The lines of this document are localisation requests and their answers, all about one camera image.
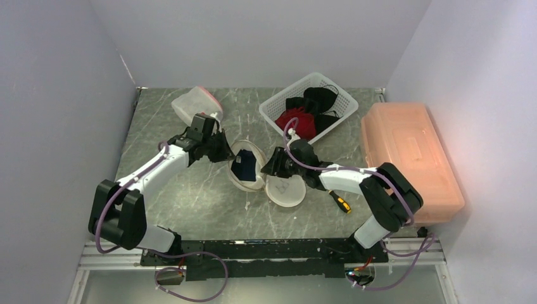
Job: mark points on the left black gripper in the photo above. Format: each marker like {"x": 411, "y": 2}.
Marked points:
{"x": 225, "y": 152}

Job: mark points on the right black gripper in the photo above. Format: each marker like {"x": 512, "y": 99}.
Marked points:
{"x": 274, "y": 166}

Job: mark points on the navy blue bra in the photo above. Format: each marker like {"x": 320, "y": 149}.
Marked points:
{"x": 244, "y": 166}

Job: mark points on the red bra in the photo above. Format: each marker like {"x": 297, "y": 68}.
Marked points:
{"x": 298, "y": 121}

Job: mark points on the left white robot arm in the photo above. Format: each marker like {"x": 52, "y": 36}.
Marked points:
{"x": 118, "y": 215}

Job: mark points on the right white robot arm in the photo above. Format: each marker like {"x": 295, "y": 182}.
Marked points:
{"x": 390, "y": 196}

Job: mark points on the black bra in basket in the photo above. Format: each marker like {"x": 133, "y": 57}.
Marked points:
{"x": 318, "y": 101}

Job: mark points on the black yellow short screwdriver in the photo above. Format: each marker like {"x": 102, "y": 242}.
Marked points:
{"x": 341, "y": 203}

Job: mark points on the white plastic basket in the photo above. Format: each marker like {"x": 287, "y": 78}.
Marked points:
{"x": 272, "y": 108}

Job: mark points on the orange translucent storage box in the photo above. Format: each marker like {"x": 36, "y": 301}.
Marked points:
{"x": 403, "y": 134}

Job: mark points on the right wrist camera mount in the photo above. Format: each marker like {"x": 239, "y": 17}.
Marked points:
{"x": 292, "y": 136}

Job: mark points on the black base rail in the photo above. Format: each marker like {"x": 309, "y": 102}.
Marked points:
{"x": 248, "y": 258}

